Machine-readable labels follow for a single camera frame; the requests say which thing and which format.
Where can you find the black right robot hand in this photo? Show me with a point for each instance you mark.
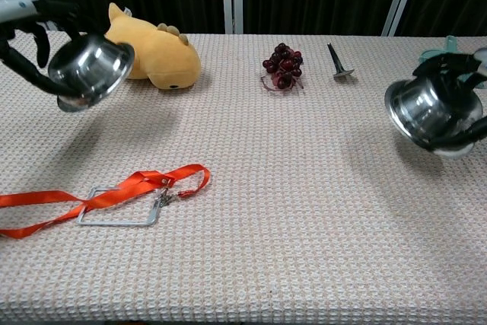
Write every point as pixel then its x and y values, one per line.
pixel 452 61

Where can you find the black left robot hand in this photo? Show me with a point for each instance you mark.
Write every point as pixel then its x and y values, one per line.
pixel 57 11

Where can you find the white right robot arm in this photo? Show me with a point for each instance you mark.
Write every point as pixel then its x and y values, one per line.
pixel 482 59

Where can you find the beige waffle weave tablecloth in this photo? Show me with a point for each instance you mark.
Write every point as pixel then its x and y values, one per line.
pixel 266 207

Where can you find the stainless steel bowl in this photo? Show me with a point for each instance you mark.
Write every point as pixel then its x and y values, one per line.
pixel 93 70
pixel 422 112

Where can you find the yellow plush dinosaur toy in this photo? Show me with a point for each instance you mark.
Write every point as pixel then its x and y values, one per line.
pixel 163 55

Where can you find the teal plastic hand brush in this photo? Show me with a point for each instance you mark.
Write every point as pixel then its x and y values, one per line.
pixel 451 43

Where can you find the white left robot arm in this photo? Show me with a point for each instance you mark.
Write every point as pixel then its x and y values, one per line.
pixel 15 3

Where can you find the dark red grape bunch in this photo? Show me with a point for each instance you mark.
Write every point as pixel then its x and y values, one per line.
pixel 283 62

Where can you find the grey metal engine valve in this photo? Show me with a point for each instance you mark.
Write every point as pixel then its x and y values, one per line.
pixel 336 60

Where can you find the clear plastic badge holder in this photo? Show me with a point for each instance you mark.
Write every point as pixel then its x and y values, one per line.
pixel 150 218

